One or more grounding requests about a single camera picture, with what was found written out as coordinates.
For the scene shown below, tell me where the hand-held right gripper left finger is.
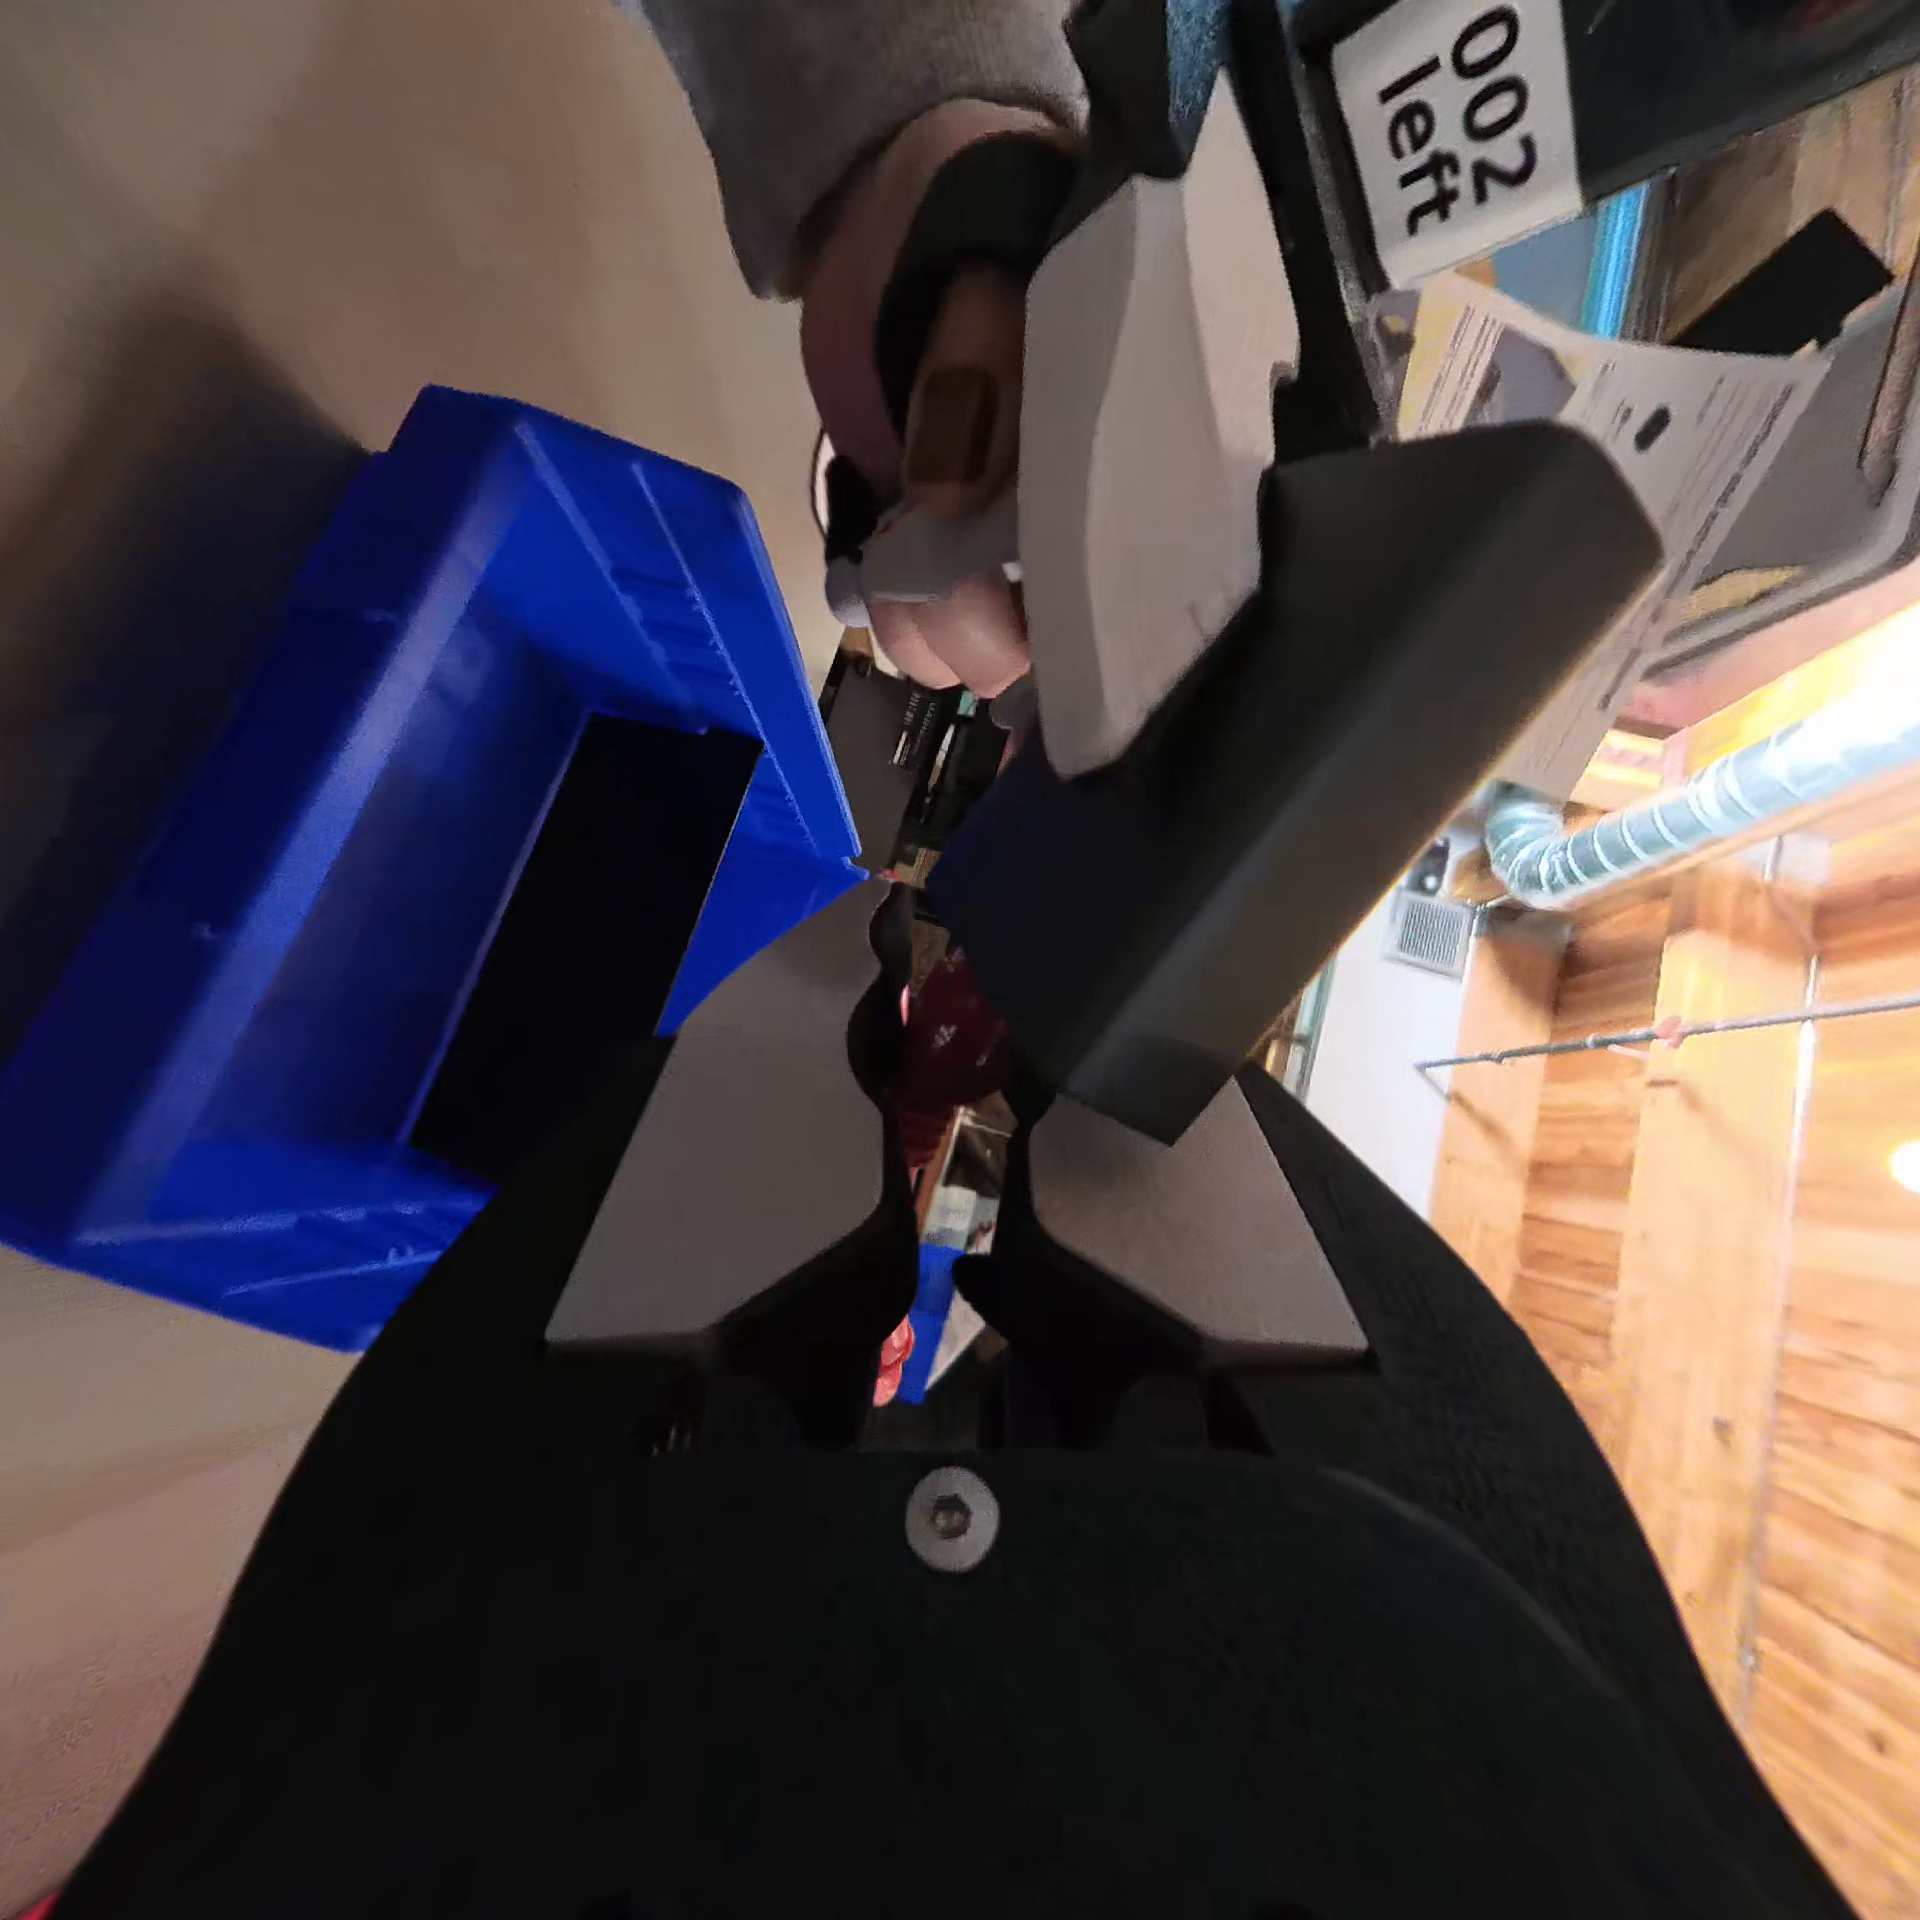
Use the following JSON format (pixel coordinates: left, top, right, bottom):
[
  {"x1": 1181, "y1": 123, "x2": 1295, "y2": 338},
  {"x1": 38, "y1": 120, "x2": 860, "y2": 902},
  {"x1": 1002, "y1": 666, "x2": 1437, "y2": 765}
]
[{"x1": 546, "y1": 883, "x2": 925, "y2": 1348}]

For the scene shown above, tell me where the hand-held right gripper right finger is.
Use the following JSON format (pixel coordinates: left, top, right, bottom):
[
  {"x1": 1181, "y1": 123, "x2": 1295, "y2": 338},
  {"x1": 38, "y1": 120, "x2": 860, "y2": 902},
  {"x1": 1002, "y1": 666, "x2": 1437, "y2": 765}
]
[{"x1": 960, "y1": 1070, "x2": 1372, "y2": 1370}]

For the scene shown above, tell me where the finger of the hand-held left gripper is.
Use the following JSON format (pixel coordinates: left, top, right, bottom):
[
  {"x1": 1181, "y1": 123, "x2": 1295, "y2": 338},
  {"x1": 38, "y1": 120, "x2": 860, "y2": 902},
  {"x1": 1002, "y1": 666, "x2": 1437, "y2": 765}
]
[
  {"x1": 1821, "y1": 281, "x2": 1920, "y2": 601},
  {"x1": 1018, "y1": 71, "x2": 1303, "y2": 779}
]

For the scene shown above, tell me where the red ethernet cable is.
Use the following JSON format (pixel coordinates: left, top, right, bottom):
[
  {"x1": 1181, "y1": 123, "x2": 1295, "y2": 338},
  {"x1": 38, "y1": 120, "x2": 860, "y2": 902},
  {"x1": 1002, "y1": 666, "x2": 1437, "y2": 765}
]
[{"x1": 873, "y1": 945, "x2": 1009, "y2": 1409}]

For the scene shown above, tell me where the black network adapter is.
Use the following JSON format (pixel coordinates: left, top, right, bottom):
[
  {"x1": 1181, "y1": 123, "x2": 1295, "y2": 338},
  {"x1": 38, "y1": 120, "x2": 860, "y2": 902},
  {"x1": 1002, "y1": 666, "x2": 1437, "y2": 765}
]
[{"x1": 921, "y1": 421, "x2": 1670, "y2": 1149}]

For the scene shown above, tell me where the blue plastic bin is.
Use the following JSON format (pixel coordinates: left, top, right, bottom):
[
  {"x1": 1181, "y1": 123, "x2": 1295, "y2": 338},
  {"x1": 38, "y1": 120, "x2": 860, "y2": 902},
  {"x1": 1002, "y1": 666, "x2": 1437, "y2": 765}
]
[{"x1": 0, "y1": 383, "x2": 965, "y2": 1404}]

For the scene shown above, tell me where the person's left hand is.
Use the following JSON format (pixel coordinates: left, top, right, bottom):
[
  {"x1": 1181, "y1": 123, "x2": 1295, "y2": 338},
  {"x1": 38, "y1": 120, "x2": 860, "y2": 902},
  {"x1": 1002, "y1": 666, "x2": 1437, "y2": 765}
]
[{"x1": 801, "y1": 104, "x2": 1042, "y2": 697}]

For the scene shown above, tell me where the instruction sheet on board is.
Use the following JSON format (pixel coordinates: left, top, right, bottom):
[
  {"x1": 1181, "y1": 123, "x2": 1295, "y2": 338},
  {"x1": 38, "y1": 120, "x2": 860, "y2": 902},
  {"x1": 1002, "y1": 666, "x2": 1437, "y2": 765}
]
[{"x1": 1372, "y1": 270, "x2": 1920, "y2": 795}]

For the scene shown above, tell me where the black bin divider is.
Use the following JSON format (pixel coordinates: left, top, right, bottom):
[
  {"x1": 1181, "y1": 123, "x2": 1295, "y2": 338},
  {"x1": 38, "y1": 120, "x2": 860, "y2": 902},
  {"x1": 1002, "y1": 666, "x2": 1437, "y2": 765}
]
[{"x1": 404, "y1": 712, "x2": 768, "y2": 1173}]

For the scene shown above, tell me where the white wall vent grille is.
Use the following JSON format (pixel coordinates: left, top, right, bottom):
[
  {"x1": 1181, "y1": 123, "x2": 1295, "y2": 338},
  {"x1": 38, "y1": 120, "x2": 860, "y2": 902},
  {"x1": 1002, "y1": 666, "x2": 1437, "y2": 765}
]
[{"x1": 1383, "y1": 886, "x2": 1479, "y2": 979}]

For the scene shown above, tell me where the silver air duct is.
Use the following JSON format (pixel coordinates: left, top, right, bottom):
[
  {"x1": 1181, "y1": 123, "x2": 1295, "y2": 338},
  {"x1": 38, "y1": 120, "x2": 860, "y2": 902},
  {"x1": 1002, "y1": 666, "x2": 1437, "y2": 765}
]
[{"x1": 1486, "y1": 705, "x2": 1920, "y2": 906}]

